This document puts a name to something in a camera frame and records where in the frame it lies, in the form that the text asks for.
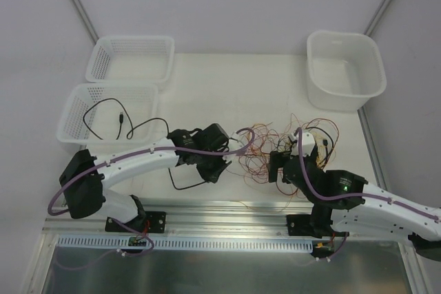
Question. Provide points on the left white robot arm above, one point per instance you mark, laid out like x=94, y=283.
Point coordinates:
x=88, y=179

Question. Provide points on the white perforated basket far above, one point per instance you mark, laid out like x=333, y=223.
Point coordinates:
x=140, y=57

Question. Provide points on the white perforated basket near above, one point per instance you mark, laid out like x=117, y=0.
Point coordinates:
x=109, y=113

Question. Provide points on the white solid tub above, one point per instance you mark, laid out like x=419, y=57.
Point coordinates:
x=344, y=70

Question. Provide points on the white slotted cable duct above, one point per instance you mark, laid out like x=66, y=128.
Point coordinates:
x=186, y=243

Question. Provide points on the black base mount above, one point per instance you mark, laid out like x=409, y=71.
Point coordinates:
x=300, y=226
x=153, y=221

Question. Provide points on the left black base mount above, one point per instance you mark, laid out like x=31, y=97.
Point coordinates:
x=153, y=221

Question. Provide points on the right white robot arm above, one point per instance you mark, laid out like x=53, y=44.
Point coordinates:
x=347, y=204

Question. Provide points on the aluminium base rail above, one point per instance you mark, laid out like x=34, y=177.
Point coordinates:
x=226, y=219

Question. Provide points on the white perforated basket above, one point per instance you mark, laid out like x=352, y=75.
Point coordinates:
x=140, y=57
x=109, y=113

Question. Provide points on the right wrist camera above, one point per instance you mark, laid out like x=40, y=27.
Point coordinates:
x=302, y=143

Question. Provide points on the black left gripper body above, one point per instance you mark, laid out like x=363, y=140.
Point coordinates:
x=213, y=169

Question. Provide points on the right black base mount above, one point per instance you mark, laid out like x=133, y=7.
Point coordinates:
x=300, y=226

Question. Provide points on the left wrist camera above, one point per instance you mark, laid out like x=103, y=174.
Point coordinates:
x=238, y=144

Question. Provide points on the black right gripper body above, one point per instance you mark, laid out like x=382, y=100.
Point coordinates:
x=275, y=165

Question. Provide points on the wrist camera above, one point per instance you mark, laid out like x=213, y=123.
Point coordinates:
x=302, y=143
x=238, y=144

